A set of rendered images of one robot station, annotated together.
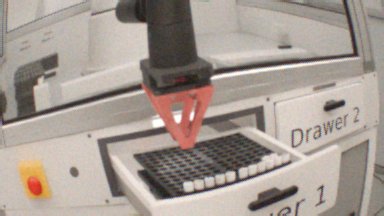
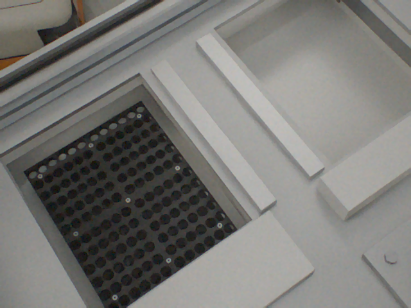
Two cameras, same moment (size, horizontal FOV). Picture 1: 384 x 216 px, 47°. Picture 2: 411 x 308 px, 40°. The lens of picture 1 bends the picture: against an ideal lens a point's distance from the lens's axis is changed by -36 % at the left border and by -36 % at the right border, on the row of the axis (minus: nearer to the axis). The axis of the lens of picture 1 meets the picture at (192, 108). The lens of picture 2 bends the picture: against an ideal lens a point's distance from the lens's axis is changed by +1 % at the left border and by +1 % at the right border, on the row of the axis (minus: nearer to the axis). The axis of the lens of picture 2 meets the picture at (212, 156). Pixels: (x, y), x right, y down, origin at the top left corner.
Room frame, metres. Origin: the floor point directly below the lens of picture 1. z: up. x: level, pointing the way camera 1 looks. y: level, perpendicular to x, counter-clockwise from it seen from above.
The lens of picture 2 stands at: (1.55, -0.17, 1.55)
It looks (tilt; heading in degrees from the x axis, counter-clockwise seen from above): 66 degrees down; 167
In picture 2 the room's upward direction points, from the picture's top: 6 degrees counter-clockwise
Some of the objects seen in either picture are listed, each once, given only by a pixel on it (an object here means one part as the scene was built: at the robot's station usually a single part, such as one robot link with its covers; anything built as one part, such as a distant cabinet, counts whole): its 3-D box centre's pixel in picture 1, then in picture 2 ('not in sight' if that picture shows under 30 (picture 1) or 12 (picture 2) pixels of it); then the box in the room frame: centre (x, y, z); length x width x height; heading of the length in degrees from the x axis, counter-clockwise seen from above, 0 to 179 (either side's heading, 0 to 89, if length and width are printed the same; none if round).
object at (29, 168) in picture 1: (33, 180); not in sight; (0.89, 0.33, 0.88); 0.07 x 0.05 x 0.07; 107
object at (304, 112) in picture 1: (328, 116); not in sight; (1.09, -0.28, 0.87); 0.29 x 0.02 x 0.11; 107
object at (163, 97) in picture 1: (179, 106); not in sight; (0.77, 0.01, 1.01); 0.07 x 0.07 x 0.09; 15
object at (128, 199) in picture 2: not in sight; (132, 208); (1.29, -0.22, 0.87); 0.22 x 0.18 x 0.06; 17
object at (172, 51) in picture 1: (171, 47); not in sight; (0.77, 0.01, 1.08); 0.10 x 0.07 x 0.07; 15
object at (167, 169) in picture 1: (212, 180); not in sight; (0.89, -0.02, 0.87); 0.22 x 0.18 x 0.06; 17
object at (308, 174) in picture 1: (262, 210); not in sight; (0.70, -0.08, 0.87); 0.29 x 0.02 x 0.11; 107
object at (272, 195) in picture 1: (271, 196); not in sight; (0.67, -0.08, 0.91); 0.07 x 0.04 x 0.01; 107
